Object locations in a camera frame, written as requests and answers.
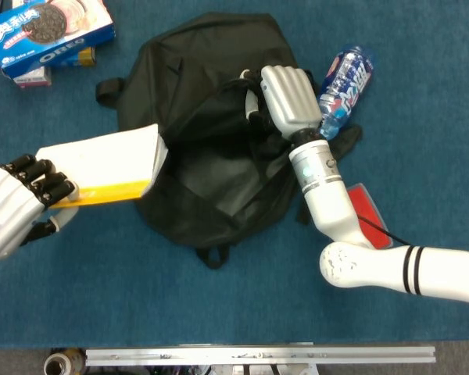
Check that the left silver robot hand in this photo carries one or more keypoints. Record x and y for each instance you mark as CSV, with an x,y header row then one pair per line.
x,y
11,203

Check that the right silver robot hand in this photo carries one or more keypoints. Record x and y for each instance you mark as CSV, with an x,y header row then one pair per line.
x,y
289,97

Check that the white yellow Lexicon book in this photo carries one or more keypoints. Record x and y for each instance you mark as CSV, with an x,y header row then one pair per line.
x,y
109,160

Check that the black backpack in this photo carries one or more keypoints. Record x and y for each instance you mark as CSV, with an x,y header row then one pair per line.
x,y
219,187

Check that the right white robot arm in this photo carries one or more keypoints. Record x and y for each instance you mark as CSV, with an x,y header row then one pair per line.
x,y
328,195

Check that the Pepsi plastic bottle blue cap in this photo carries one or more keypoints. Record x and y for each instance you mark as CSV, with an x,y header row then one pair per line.
x,y
348,86

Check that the small white pink box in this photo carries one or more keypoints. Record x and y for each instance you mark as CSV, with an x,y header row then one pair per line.
x,y
33,78

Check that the small blue yellow box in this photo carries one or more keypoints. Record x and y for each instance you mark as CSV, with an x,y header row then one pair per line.
x,y
80,58

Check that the tape roll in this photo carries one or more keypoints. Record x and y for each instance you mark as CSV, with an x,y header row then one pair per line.
x,y
58,363

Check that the blue Oreo cookie box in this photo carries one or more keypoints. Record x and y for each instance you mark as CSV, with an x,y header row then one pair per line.
x,y
43,35

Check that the blue felt table cover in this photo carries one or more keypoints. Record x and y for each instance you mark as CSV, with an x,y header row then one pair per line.
x,y
180,304

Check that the red pad grey frame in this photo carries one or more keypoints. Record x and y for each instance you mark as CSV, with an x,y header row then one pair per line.
x,y
369,203

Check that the aluminium profile rail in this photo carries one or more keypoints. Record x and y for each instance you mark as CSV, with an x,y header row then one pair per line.
x,y
258,355

